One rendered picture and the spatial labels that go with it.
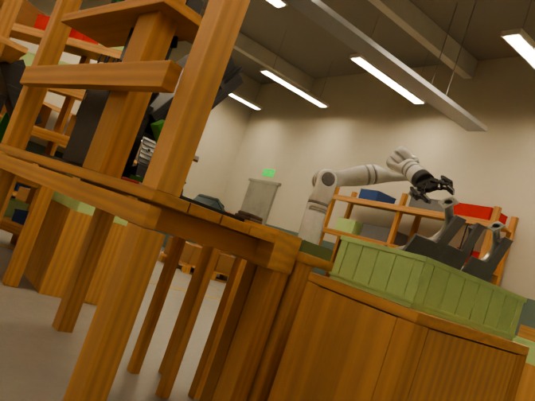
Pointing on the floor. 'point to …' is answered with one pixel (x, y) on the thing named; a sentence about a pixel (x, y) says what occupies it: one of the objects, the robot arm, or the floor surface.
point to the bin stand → (186, 318)
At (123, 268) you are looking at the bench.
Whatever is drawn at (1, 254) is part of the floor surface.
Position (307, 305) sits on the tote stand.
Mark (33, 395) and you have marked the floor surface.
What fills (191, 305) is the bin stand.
